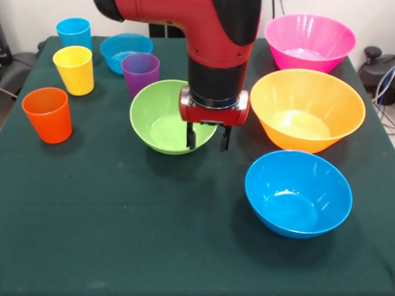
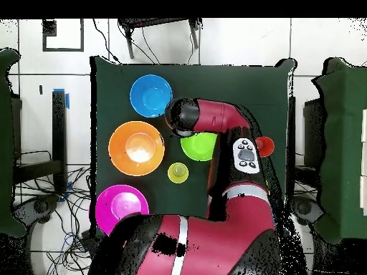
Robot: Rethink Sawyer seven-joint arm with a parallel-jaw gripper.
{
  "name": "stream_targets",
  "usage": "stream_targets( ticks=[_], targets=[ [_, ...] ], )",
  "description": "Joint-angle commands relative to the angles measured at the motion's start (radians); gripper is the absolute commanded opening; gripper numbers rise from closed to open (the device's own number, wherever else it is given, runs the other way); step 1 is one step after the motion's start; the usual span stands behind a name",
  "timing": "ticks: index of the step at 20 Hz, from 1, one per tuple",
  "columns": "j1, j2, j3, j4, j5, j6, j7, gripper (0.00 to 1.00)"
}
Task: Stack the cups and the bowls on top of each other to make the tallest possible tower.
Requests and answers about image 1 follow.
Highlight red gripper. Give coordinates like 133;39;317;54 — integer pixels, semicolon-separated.
178;85;251;152

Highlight green bowl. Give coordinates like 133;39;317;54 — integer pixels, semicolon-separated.
129;79;218;155

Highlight large blue bowl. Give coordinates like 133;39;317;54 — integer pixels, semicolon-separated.
244;150;354;240

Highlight pink bowl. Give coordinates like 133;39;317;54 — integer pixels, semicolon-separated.
264;14;357;75

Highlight purple cup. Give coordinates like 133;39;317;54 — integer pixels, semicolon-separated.
120;52;161;99

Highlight orange bowl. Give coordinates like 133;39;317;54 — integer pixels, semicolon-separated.
249;68;367;155

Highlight dark green tablecloth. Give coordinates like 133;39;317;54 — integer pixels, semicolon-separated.
0;35;395;296

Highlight small blue bowl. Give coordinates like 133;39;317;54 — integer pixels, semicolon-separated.
99;33;154;75

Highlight yellow cup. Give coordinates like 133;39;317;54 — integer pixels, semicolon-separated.
52;45;94;96

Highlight red cup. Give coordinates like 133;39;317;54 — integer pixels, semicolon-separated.
21;87;73;145

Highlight blue cup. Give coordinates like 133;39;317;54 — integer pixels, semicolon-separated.
56;17;93;52

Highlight black wall cables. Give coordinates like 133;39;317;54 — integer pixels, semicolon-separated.
270;0;286;17

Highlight tangle of floor cables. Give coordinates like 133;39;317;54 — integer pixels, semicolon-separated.
372;66;395;136

